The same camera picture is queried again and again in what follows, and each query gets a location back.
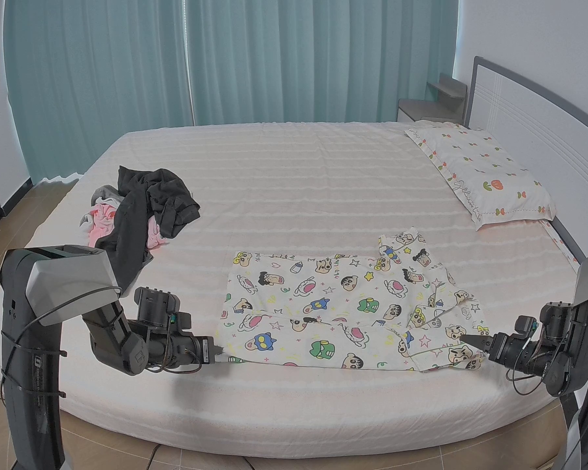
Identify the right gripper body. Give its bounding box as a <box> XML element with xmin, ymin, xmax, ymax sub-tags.
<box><xmin>487</xmin><ymin>333</ymin><xmax>545</xmax><ymax>373</ymax></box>

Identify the bed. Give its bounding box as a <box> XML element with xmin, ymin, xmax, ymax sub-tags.
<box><xmin>0</xmin><ymin>56</ymin><xmax>588</xmax><ymax>461</ymax></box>

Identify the white printed pyjama top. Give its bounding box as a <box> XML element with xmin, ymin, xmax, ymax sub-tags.
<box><xmin>215</xmin><ymin>226</ymin><xmax>488</xmax><ymax>373</ymax></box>

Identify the pile of clothes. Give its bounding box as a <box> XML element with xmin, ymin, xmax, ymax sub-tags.
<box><xmin>80</xmin><ymin>166</ymin><xmax>202</xmax><ymax>290</ymax></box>

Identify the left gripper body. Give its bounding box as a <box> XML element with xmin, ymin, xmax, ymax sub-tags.
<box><xmin>172</xmin><ymin>333</ymin><xmax>224</xmax><ymax>366</ymax></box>

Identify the white printed pillow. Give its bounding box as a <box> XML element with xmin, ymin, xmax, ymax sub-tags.
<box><xmin>404</xmin><ymin>120</ymin><xmax>557</xmax><ymax>231</ymax></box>

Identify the blue-green curtain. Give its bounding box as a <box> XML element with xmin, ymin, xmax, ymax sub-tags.
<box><xmin>2</xmin><ymin>0</ymin><xmax>195</xmax><ymax>183</ymax></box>
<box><xmin>185</xmin><ymin>0</ymin><xmax>464</xmax><ymax>126</ymax></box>

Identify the grey bedside table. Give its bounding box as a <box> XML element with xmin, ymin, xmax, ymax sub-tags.
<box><xmin>398</xmin><ymin>74</ymin><xmax>468</xmax><ymax>128</ymax></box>

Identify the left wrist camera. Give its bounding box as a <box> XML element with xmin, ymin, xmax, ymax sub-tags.
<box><xmin>167</xmin><ymin>313</ymin><xmax>193</xmax><ymax>337</ymax></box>

